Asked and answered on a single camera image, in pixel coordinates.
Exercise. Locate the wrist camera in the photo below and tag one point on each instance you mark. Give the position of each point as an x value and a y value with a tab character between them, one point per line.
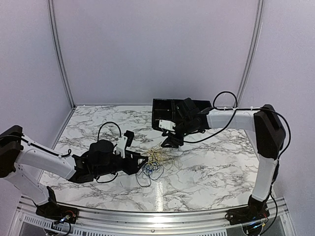
167	125
124	142

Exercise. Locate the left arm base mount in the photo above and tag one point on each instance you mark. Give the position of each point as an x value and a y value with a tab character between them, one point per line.
56	212

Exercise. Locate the black compartment tray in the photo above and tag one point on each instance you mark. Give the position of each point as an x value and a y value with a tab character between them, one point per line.
178	110

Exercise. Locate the right aluminium frame post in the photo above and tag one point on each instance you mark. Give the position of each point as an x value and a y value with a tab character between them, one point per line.
252	50

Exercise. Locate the aluminium frame post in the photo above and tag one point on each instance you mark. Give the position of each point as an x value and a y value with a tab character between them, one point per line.
252	50
59	55

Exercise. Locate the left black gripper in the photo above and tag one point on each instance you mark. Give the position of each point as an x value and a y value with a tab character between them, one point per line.
132	167

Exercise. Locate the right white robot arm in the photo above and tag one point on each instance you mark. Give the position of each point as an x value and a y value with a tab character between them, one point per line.
269	133

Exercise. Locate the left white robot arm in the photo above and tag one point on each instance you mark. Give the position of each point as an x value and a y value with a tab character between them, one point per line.
102	158

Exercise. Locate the aluminium front rail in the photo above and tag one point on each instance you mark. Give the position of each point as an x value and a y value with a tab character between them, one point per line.
101	222

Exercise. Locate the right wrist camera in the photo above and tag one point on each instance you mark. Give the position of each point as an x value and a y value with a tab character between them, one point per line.
167	125

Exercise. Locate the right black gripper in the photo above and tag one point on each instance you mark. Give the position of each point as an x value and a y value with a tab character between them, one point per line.
172	140

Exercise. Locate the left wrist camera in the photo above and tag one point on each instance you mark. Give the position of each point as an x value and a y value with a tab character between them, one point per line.
124	142

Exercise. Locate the left aluminium frame post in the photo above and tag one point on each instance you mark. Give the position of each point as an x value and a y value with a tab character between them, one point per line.
59	55

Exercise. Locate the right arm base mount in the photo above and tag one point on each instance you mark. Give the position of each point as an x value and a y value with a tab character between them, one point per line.
253	211

